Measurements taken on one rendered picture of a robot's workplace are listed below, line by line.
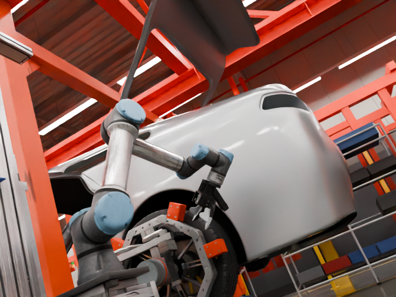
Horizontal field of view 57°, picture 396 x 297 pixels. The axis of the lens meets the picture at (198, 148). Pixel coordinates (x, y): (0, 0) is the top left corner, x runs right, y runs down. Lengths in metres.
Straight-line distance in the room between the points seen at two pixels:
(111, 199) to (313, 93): 10.89
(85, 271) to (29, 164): 1.13
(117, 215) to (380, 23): 11.85
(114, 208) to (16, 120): 1.35
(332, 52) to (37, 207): 10.97
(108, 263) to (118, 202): 0.20
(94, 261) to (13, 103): 1.43
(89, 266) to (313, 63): 11.35
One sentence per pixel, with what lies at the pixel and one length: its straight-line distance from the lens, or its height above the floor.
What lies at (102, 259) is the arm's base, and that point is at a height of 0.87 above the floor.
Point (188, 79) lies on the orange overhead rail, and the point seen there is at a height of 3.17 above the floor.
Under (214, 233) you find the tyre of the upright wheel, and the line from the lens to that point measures 1.99.
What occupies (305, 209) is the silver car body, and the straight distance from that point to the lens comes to 2.00.
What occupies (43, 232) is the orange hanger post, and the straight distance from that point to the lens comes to 2.11.
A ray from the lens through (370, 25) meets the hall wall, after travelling 12.58.
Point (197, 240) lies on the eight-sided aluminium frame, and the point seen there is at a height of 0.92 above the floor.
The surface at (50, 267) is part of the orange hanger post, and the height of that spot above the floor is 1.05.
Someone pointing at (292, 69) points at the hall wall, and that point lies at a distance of 12.21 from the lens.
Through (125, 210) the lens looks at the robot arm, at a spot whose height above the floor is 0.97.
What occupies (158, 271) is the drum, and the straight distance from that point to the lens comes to 1.86.
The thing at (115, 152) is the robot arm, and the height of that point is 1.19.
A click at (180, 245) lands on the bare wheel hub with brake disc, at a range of 2.32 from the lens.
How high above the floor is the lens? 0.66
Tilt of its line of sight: 21 degrees up
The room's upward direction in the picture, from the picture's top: 22 degrees counter-clockwise
